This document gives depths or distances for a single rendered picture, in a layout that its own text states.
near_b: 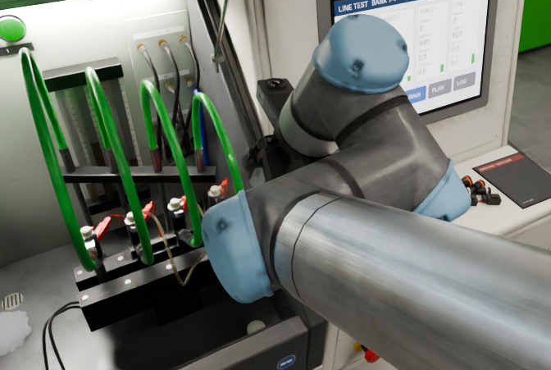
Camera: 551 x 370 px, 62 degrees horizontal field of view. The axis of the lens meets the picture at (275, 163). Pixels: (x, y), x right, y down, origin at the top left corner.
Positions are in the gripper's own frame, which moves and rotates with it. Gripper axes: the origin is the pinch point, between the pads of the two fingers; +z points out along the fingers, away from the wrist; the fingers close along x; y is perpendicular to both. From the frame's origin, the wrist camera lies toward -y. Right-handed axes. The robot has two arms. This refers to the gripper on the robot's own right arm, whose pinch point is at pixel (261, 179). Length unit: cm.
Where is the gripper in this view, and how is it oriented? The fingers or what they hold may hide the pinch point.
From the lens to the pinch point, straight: 69.7
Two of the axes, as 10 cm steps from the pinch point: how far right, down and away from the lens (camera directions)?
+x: 9.3, -1.1, 3.5
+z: -2.8, 4.1, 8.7
